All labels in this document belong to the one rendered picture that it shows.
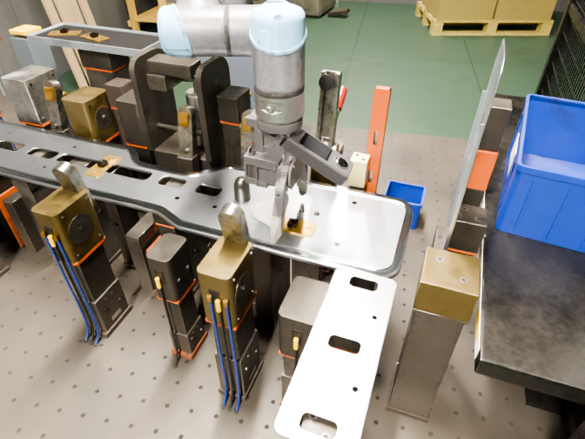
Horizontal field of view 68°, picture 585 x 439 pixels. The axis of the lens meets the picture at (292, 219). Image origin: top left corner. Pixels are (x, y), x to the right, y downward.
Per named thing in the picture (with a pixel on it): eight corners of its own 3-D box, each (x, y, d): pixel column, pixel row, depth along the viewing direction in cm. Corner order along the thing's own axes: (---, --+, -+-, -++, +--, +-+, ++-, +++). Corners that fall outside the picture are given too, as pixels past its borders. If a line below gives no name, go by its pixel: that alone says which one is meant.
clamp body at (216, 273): (210, 406, 85) (181, 284, 63) (237, 355, 93) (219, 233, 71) (240, 417, 83) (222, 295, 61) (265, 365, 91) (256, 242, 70)
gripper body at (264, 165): (262, 164, 79) (259, 101, 71) (307, 173, 76) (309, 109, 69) (245, 186, 73) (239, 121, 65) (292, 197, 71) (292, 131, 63)
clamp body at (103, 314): (77, 341, 96) (13, 219, 74) (111, 302, 105) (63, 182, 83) (101, 350, 94) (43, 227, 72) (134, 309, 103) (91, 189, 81)
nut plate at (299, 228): (267, 227, 80) (267, 222, 79) (275, 215, 82) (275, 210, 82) (311, 238, 77) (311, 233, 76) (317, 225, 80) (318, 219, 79)
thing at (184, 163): (194, 248, 119) (176, 157, 101) (199, 241, 121) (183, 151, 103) (206, 252, 118) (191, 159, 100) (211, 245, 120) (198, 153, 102)
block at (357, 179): (337, 285, 108) (349, 159, 85) (340, 275, 111) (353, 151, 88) (351, 289, 108) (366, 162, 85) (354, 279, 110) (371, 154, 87)
